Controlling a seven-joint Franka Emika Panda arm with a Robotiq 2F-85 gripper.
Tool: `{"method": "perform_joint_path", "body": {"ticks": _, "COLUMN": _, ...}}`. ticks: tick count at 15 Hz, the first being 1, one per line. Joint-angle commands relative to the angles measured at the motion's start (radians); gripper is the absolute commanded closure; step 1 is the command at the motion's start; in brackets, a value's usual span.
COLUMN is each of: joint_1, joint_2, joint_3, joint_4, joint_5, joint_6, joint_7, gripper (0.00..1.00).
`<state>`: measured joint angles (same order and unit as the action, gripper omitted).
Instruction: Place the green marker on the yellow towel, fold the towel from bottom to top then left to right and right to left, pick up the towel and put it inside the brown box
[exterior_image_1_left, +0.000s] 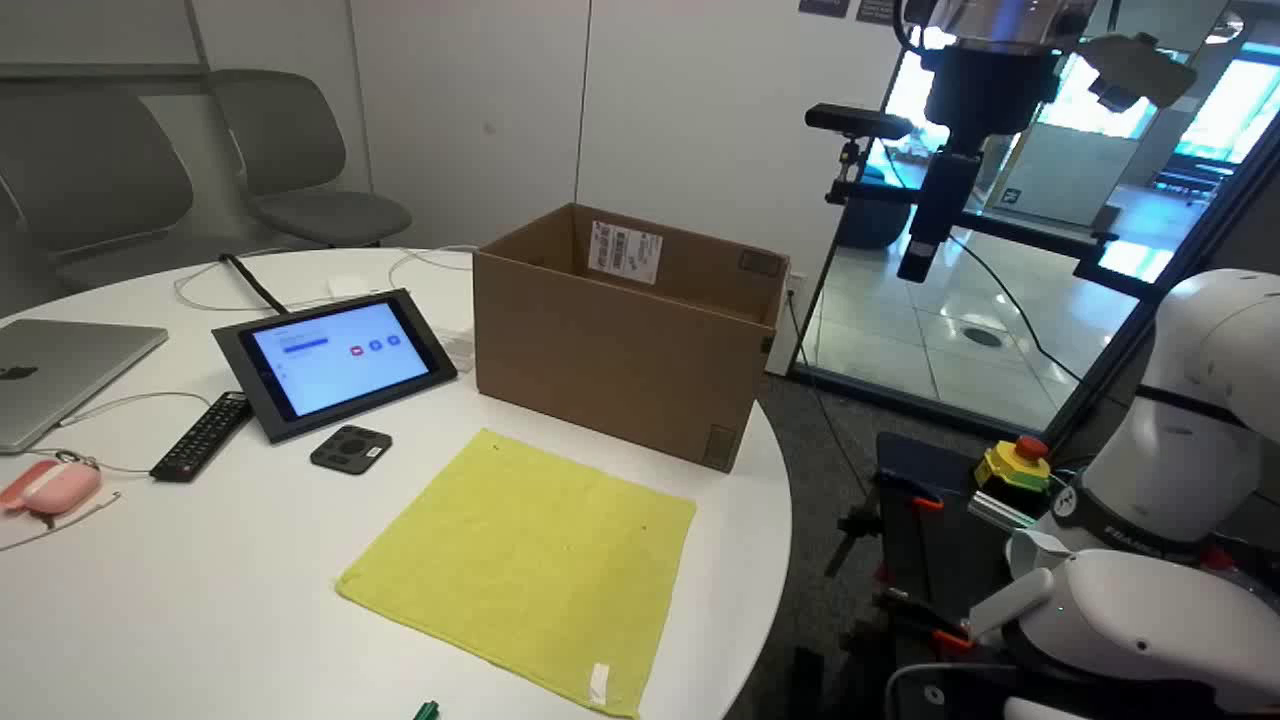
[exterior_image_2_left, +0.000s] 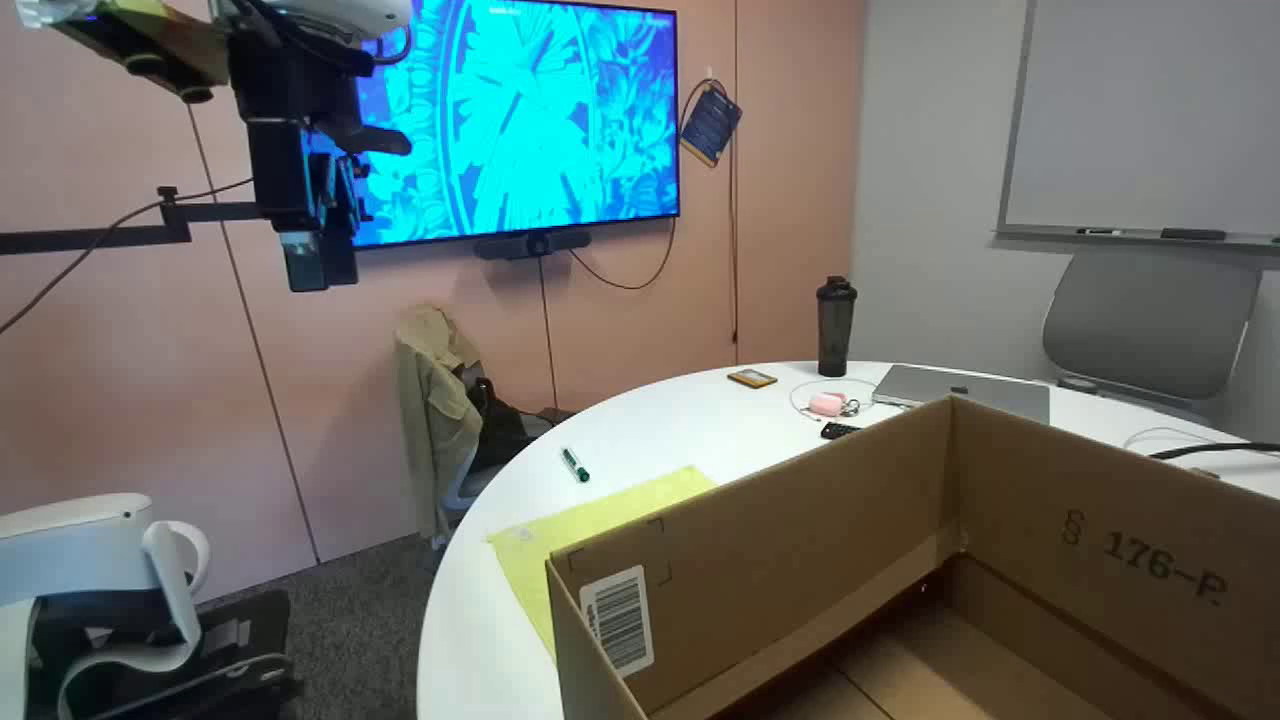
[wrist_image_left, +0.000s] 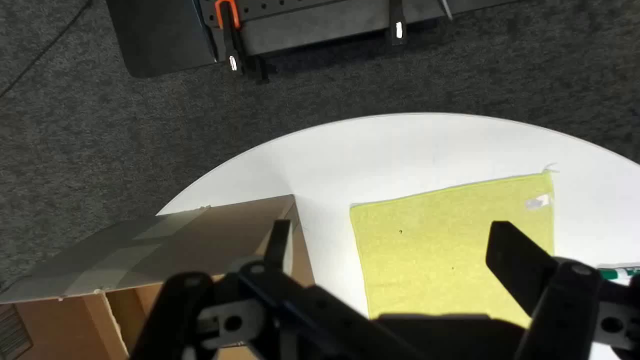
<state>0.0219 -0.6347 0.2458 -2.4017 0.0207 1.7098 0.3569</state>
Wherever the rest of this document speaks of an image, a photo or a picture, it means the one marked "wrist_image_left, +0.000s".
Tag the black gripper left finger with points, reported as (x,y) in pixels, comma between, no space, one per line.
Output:
(200,312)

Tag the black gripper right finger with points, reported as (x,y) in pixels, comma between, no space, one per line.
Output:
(573,306)

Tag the yellow towel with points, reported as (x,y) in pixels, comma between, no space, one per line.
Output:
(432,246)

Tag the brown cardboard box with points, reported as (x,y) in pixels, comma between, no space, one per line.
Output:
(221,233)

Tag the black equipment cart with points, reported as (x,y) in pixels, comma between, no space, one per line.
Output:
(321,27)

